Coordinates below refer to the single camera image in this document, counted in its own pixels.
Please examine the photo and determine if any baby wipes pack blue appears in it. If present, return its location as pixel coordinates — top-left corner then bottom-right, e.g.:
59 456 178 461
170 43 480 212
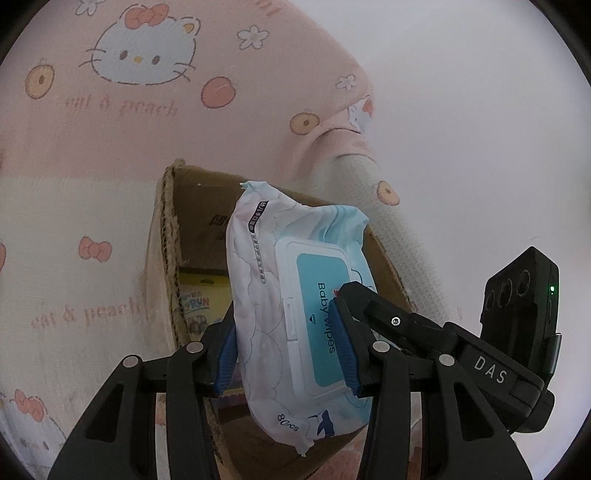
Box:
226 181 375 455

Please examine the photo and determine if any oil pastel box yellow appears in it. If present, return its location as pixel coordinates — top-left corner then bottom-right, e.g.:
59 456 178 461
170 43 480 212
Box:
179 272 231 341

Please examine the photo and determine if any brown cardboard box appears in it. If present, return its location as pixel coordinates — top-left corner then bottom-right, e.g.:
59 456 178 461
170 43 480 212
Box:
145 156 411 479

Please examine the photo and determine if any pink hello kitty bedsheet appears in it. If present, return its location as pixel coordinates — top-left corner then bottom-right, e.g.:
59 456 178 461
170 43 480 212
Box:
1 1 448 479

